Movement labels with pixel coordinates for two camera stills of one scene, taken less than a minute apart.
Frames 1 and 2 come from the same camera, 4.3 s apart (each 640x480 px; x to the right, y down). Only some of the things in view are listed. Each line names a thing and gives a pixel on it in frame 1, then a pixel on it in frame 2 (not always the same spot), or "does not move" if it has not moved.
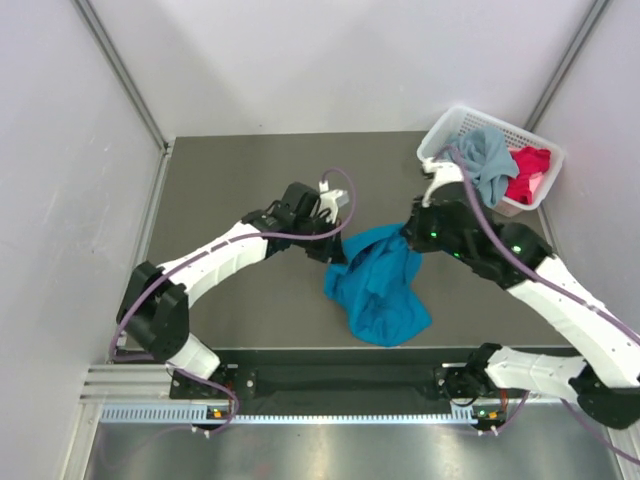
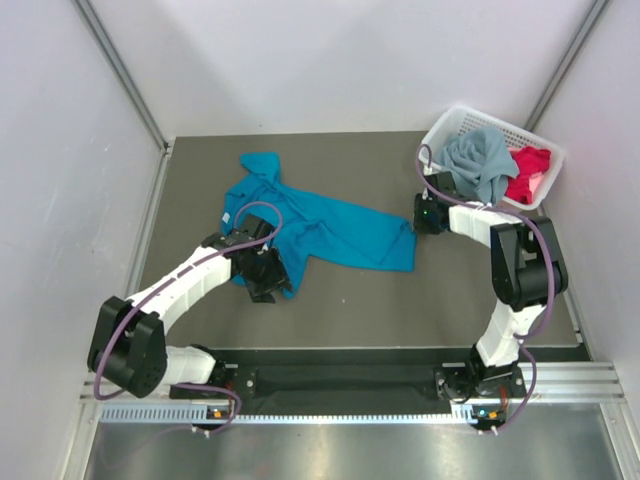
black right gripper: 420,211 does not move
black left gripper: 331,251 -> 260,291
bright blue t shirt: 377,286 -> 312,227
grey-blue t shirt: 484,155 does not move
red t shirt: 530,161 does not move
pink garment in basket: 534,180 does not move
